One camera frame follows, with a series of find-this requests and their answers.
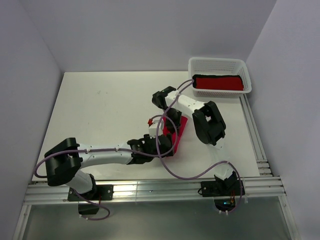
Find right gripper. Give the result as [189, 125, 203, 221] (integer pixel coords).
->
[163, 107, 183, 136]

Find red t-shirt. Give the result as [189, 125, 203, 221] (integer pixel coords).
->
[195, 76, 245, 91]
[162, 114, 188, 157]

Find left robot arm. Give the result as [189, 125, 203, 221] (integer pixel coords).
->
[44, 134, 176, 200]

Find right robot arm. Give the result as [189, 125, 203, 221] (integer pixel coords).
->
[151, 86, 241, 195]

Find rolled red t-shirt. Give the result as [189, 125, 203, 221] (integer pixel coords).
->
[195, 76, 245, 91]

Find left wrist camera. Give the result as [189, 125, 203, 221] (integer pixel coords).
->
[147, 118, 164, 138]

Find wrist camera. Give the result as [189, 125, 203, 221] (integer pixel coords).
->
[147, 118, 164, 138]
[151, 86, 177, 110]

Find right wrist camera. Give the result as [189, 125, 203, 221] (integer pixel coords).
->
[151, 86, 177, 110]

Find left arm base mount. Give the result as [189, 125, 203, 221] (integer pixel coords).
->
[67, 184, 114, 221]

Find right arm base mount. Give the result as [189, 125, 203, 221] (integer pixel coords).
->
[197, 171, 246, 213]

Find aluminium table frame rail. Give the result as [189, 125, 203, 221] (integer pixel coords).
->
[13, 95, 301, 240]

